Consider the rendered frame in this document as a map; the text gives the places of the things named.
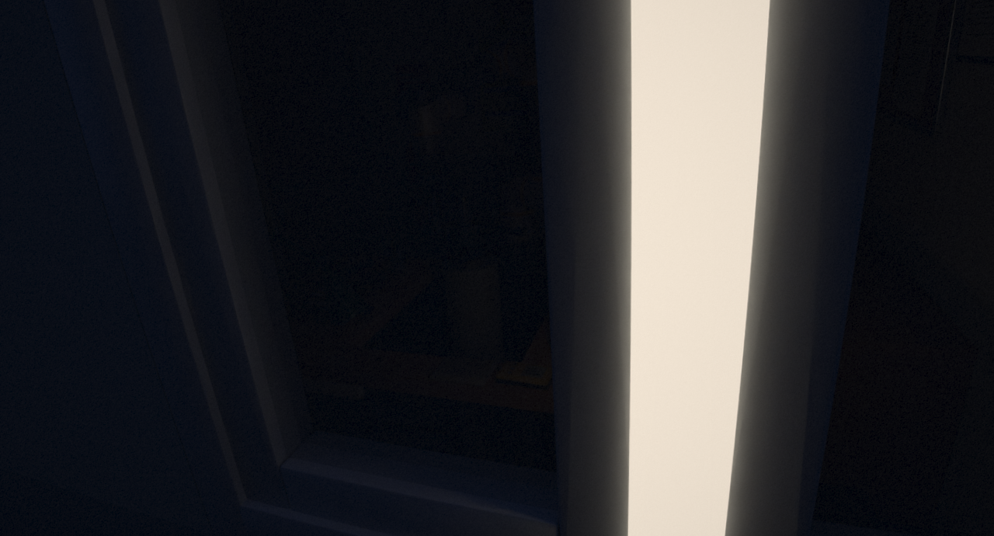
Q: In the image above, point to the white upright post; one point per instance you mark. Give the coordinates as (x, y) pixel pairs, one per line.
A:
(699, 248)

